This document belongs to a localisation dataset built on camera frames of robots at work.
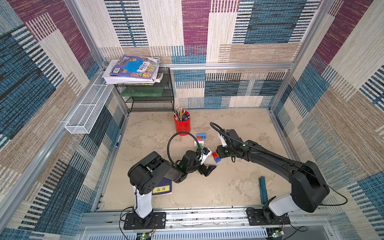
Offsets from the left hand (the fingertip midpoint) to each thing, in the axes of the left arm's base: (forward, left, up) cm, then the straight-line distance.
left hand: (211, 161), depth 90 cm
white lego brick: (+14, +5, 0) cm, 14 cm away
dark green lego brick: (+12, +6, -2) cm, 13 cm away
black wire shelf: (+49, +42, +9) cm, 65 cm away
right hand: (+3, -6, +5) cm, 8 cm away
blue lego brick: (+2, -4, -3) cm, 5 cm away
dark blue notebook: (-14, +27, -2) cm, 30 cm away
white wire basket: (+7, +62, +31) cm, 69 cm away
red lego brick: (+2, -2, +3) cm, 4 cm away
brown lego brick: (+18, +7, -1) cm, 19 cm away
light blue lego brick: (+20, +3, -1) cm, 20 cm away
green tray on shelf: (+39, +43, +22) cm, 62 cm away
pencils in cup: (+28, +19, +11) cm, 35 cm away
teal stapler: (-19, -25, 0) cm, 32 cm away
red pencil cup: (+24, +18, +4) cm, 30 cm away
